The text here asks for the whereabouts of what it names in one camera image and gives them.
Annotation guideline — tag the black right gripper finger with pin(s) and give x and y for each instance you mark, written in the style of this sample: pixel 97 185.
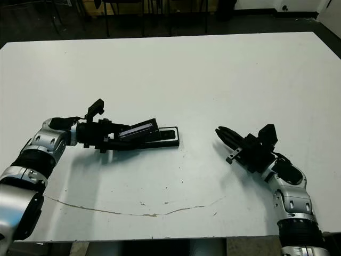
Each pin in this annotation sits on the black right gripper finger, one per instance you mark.
pixel 230 134
pixel 230 142

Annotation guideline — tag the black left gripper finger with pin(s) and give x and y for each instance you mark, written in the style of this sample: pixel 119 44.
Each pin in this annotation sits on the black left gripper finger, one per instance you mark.
pixel 118 127
pixel 125 145

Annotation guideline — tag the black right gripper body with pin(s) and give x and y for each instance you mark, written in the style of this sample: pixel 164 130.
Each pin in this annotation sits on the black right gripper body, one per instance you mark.
pixel 255 154

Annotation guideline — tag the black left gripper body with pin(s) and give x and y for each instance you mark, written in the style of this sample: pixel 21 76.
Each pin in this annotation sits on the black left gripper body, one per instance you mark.
pixel 93 133

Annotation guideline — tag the black box lid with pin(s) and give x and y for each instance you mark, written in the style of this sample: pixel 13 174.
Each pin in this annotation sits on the black box lid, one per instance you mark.
pixel 144 130

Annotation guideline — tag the black phone-like camera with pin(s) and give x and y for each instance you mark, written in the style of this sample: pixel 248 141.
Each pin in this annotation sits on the black phone-like camera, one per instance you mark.
pixel 167 134

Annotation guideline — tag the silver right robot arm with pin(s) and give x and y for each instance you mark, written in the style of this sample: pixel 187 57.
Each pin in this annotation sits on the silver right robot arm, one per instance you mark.
pixel 293 202

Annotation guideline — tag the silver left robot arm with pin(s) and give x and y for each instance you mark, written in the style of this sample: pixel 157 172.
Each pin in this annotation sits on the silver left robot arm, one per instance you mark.
pixel 42 138

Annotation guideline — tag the black box with white inlay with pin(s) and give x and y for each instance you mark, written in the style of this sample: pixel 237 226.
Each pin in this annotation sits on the black box with white inlay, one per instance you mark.
pixel 170 144

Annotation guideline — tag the brown cardboard box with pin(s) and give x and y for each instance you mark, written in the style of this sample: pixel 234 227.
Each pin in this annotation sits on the brown cardboard box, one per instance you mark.
pixel 90 9

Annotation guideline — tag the black metal chair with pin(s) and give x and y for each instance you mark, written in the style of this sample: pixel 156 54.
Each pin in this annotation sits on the black metal chair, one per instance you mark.
pixel 107 21

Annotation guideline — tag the black trash bin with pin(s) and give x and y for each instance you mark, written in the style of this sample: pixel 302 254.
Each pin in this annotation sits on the black trash bin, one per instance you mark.
pixel 227 9

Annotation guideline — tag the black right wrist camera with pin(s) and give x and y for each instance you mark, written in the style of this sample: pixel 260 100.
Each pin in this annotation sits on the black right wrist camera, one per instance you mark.
pixel 269 134

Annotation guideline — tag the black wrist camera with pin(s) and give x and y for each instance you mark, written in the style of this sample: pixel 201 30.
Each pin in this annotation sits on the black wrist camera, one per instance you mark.
pixel 96 105
pixel 269 134

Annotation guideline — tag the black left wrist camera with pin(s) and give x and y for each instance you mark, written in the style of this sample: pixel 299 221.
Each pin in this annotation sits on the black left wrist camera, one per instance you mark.
pixel 96 105

